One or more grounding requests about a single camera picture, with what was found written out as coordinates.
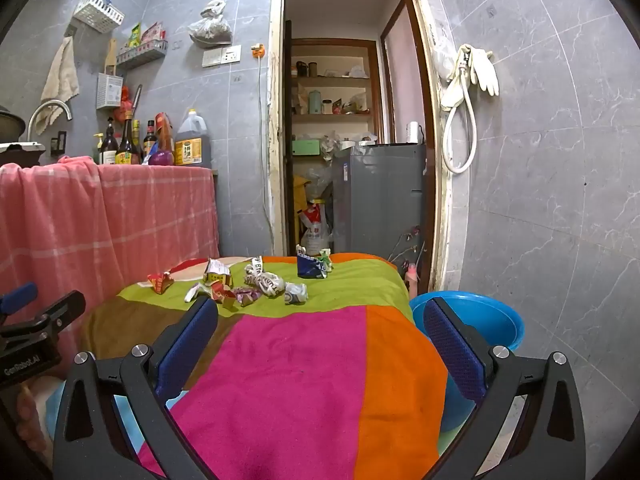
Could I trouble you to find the large cooking oil jug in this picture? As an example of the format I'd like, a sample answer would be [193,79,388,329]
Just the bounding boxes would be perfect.
[174,109,212,167]

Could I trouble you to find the hanging clear plastic bag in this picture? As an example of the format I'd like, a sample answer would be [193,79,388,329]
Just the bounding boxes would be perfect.
[187,0,235,49]

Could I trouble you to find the clear plastic wall bag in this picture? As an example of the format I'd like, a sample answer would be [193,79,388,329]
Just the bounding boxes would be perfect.
[432,25,456,82]

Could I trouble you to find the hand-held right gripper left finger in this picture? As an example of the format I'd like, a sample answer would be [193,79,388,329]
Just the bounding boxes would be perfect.
[52,294,221,480]

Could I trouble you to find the small silver wrapper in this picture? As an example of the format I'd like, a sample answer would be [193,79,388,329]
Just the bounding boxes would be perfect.
[283,282,309,306]

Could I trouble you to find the blue plastic basin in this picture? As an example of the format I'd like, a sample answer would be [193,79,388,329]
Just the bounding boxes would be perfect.
[410,291,525,433]

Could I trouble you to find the tall dark sauce bottle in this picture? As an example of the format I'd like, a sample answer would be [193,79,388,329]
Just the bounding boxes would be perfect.
[116,110,141,166]

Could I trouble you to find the blue snack bag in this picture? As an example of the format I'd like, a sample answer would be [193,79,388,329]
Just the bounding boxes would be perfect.
[295,245,328,279]

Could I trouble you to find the white red rice bag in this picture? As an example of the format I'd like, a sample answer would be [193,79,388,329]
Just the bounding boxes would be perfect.
[298,200,335,257]

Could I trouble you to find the wooden door frame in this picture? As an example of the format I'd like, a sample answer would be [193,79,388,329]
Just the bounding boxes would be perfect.
[267,0,454,292]

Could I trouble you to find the silver yellow wrapper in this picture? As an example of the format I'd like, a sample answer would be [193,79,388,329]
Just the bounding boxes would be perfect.
[202,258,234,288]

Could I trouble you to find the wooden shelf unit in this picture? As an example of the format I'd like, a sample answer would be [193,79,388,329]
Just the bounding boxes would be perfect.
[287,37,384,147]

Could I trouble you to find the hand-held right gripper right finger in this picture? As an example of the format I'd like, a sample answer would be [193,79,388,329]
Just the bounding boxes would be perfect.
[422,296,587,480]

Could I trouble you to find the white plastic basket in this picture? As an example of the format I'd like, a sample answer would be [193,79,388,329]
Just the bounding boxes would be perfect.
[72,0,126,34]

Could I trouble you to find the printed white paper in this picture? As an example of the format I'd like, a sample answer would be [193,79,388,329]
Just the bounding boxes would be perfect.
[244,256,286,299]

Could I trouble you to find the dried flower twigs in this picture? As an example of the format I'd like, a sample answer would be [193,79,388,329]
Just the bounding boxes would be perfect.
[392,224,426,267]

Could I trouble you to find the white chopstick holder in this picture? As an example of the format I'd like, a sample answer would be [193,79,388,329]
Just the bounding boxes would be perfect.
[96,72,124,110]

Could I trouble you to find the beige towel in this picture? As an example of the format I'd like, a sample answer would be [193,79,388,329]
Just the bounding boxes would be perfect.
[34,36,81,134]

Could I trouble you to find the red yellow wrapper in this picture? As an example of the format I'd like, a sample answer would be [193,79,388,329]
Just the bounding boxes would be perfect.
[210,280,239,311]

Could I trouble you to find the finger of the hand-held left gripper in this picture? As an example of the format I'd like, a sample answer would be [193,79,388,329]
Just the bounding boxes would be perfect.
[0,282,40,313]
[0,290,87,347]

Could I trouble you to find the colourful patchwork blanket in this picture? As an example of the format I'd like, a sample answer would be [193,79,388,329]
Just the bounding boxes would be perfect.
[80,254,448,480]

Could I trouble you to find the dark cooking pot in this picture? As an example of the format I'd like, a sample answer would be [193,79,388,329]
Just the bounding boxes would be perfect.
[0,107,26,144]

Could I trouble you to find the grey washing machine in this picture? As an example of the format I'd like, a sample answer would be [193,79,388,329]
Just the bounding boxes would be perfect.
[332,142,428,266]

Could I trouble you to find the white cable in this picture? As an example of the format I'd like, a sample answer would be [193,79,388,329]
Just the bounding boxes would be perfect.
[255,57,274,227]

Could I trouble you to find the pink checked cloth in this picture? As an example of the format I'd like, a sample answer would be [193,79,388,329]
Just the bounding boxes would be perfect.
[0,156,221,376]

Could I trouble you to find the person's left hand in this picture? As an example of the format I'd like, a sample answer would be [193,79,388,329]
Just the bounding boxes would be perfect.
[14,382,53,466]

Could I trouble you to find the dark bottle with white label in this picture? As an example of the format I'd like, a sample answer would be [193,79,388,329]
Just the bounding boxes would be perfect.
[97,117,120,165]

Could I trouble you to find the white rubber glove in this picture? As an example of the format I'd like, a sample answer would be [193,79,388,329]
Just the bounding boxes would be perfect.
[440,45,472,111]
[470,48,500,97]

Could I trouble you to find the grey wall shelf rack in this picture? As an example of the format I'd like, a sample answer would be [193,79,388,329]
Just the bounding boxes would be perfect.
[116,39,168,71]

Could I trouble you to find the yellow bag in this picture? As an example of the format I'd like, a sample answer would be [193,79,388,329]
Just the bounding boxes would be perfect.
[292,175,314,214]

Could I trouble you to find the white wall socket panel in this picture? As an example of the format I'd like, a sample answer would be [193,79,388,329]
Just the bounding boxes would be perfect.
[201,45,242,68]

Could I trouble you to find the metal faucet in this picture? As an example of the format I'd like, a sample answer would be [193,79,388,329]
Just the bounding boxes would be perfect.
[27,100,74,141]

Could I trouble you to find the white hose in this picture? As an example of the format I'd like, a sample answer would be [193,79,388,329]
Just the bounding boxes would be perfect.
[442,49,480,175]

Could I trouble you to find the red plastic bag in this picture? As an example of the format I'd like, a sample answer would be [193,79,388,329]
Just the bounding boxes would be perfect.
[114,86,138,123]

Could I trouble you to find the orange seasoning bag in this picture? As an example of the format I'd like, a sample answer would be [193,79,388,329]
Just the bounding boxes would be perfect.
[155,112,176,154]

